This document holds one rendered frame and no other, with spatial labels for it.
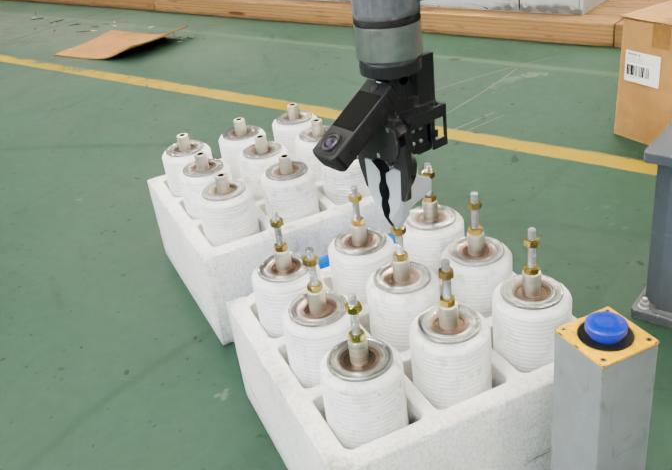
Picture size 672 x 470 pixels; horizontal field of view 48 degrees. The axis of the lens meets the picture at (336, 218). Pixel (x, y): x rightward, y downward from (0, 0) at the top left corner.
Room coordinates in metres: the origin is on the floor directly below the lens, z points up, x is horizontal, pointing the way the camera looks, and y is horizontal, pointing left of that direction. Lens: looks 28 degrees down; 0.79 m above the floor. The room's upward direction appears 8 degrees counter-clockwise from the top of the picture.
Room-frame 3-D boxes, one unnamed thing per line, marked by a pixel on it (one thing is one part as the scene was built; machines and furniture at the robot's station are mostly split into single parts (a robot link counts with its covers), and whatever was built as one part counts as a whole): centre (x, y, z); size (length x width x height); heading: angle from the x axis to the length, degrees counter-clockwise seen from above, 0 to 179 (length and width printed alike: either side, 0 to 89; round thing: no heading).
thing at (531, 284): (0.76, -0.23, 0.26); 0.02 x 0.02 x 0.03
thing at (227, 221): (1.17, 0.18, 0.16); 0.10 x 0.10 x 0.18
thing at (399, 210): (0.82, -0.10, 0.38); 0.06 x 0.03 x 0.09; 125
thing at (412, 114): (0.84, -0.09, 0.48); 0.09 x 0.08 x 0.12; 125
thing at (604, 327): (0.58, -0.25, 0.32); 0.04 x 0.04 x 0.02
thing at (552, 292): (0.76, -0.23, 0.25); 0.08 x 0.08 x 0.01
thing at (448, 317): (0.72, -0.12, 0.26); 0.02 x 0.02 x 0.03
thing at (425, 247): (0.98, -0.14, 0.16); 0.10 x 0.10 x 0.18
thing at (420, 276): (0.83, -0.08, 0.25); 0.08 x 0.08 x 0.01
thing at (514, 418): (0.83, -0.07, 0.09); 0.39 x 0.39 x 0.18; 21
